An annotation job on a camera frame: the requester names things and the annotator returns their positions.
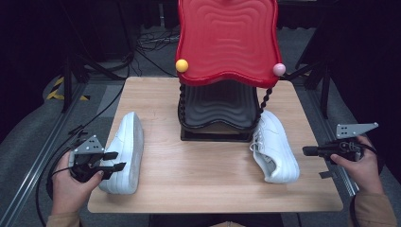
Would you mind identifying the aluminium floor rail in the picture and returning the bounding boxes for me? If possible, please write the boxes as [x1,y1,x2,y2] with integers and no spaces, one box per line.
[305,89,360,197]
[0,82,87,227]

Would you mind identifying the person's right hand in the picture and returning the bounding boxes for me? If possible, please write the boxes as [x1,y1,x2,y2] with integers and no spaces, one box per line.
[330,135,386,196]

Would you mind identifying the red and black shoe rack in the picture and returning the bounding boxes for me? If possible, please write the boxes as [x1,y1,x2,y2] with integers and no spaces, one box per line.
[174,0,288,143]

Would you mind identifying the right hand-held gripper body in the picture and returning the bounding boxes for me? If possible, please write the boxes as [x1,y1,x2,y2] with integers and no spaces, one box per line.
[325,122,379,165]

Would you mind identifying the yellow and black floor tape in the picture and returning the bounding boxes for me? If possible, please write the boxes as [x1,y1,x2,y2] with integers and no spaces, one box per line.
[45,77,91,102]

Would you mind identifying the person's left hand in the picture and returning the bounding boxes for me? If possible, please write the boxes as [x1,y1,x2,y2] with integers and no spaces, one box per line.
[51,151,105,216]

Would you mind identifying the white sneaker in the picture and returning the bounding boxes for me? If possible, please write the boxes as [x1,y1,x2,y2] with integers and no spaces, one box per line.
[97,111,145,195]
[249,109,301,184]

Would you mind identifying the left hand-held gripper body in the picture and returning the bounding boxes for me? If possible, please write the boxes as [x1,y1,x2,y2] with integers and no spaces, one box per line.
[68,135,107,183]

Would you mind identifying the black metal stand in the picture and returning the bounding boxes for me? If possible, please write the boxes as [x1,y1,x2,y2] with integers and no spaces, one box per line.
[283,53,333,120]
[61,51,127,114]

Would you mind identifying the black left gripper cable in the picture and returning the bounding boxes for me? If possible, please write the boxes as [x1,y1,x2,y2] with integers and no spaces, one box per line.
[34,53,135,227]

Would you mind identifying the bundle of floor cables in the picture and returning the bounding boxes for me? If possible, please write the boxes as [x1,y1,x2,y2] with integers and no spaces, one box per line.
[136,26,182,52]

